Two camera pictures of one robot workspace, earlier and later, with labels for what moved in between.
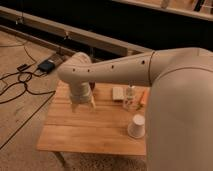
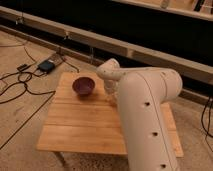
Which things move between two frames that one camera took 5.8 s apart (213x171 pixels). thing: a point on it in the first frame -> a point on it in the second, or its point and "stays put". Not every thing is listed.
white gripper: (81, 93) -> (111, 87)
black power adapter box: (47, 66) stays put
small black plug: (24, 66) stays put
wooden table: (104, 131) stays put
